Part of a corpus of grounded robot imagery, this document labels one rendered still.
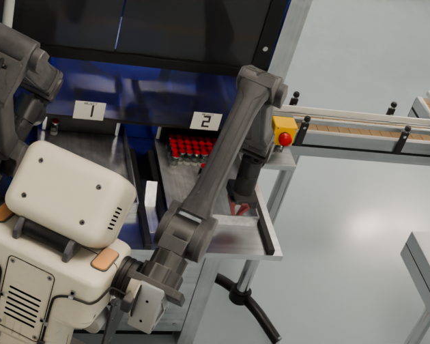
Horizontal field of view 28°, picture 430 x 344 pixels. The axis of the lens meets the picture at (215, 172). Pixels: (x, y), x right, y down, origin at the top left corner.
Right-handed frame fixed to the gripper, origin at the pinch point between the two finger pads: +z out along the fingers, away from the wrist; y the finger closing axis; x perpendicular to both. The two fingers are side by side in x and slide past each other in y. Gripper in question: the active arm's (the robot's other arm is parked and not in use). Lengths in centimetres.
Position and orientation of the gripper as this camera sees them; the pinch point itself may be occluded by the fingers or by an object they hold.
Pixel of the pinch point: (235, 217)
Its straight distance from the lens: 237.2
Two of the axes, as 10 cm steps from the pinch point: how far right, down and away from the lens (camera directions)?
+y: -2.1, -5.6, 8.0
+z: -2.3, 8.2, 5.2
